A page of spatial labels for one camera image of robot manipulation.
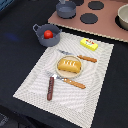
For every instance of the orange bread loaf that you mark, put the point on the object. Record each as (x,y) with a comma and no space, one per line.
(69,65)

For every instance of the yellow butter box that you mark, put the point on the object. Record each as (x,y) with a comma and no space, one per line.
(89,44)

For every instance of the red tomato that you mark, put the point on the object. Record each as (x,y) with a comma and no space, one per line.
(48,34)

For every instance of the grey pot with handles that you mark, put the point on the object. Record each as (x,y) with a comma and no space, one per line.
(39,30)

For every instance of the grey pan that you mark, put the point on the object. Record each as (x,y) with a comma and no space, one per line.
(66,10)

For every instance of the beige woven placemat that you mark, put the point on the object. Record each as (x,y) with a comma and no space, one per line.
(71,103)

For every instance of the pink stove board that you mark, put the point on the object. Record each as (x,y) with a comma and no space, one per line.
(105,26)

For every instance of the beige bowl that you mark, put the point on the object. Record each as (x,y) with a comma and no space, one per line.
(123,16)

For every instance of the fork with wooden handle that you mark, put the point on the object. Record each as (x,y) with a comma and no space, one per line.
(66,80)

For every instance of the knife with wooden handle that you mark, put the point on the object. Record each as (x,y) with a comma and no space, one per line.
(79,56)

